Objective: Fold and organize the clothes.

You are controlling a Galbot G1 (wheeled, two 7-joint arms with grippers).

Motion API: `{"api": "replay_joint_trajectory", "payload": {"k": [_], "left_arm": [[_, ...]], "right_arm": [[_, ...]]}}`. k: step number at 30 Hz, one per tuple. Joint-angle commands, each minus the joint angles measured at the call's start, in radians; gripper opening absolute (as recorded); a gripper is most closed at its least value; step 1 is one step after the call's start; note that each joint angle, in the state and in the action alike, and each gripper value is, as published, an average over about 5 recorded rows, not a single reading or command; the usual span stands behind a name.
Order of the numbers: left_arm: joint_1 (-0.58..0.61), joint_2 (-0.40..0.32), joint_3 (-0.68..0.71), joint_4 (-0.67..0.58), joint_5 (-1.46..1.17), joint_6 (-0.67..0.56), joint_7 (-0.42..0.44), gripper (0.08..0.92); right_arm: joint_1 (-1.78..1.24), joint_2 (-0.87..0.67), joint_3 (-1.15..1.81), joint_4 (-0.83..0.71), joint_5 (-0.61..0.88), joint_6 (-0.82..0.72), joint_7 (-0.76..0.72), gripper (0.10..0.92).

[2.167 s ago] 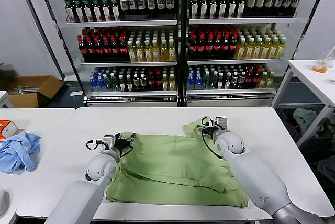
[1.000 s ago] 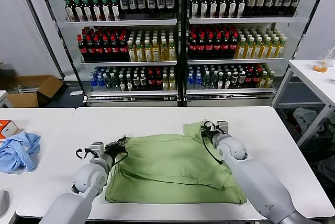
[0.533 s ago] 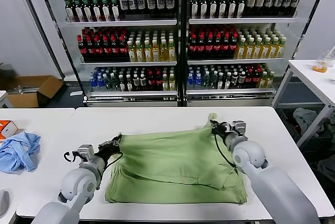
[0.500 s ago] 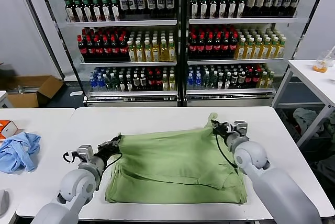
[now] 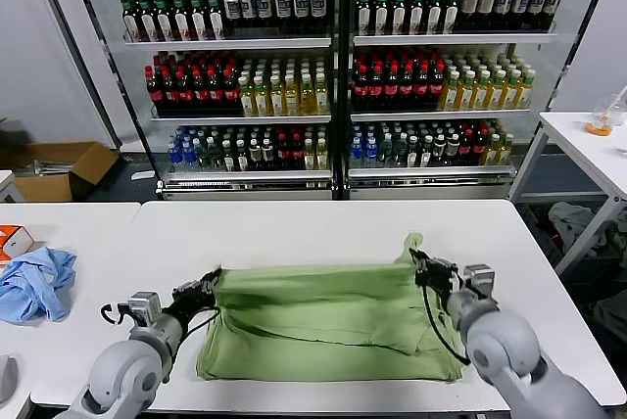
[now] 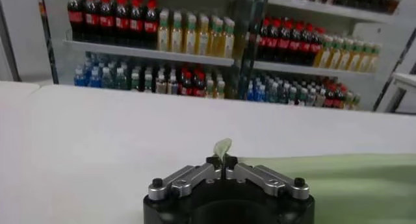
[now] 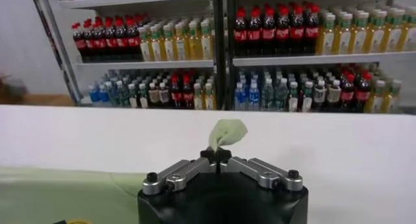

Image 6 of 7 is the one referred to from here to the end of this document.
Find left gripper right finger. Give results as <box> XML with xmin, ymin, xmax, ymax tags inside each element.
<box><xmin>224</xmin><ymin>155</ymin><xmax>311</xmax><ymax>201</ymax></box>

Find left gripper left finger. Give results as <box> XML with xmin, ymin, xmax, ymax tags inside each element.
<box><xmin>148</xmin><ymin>155</ymin><xmax>225</xmax><ymax>202</ymax></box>

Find light green t-shirt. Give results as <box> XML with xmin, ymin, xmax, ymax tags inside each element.
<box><xmin>213</xmin><ymin>137</ymin><xmax>416</xmax><ymax>224</ymax></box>

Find small blue water bottle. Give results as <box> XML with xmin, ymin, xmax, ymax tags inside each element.
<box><xmin>246</xmin><ymin>82</ymin><xmax>256</xmax><ymax>101</ymax></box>
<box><xmin>255</xmin><ymin>84</ymin><xmax>266</xmax><ymax>102</ymax></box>
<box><xmin>73</xmin><ymin>66</ymin><xmax>86</xmax><ymax>87</ymax></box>
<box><xmin>89</xmin><ymin>68</ymin><xmax>101</xmax><ymax>89</ymax></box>

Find small red cap cola bottle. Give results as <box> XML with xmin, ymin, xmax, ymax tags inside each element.
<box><xmin>180</xmin><ymin>71</ymin><xmax>193</xmax><ymax>97</ymax></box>
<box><xmin>193</xmin><ymin>71</ymin><xmax>206</xmax><ymax>98</ymax></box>
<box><xmin>334</xmin><ymin>86</ymin><xmax>346</xmax><ymax>109</ymax></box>
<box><xmin>324</xmin><ymin>85</ymin><xmax>335</xmax><ymax>108</ymax></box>

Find white side table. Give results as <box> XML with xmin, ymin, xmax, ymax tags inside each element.
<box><xmin>373</xmin><ymin>71</ymin><xmax>416</xmax><ymax>114</ymax></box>

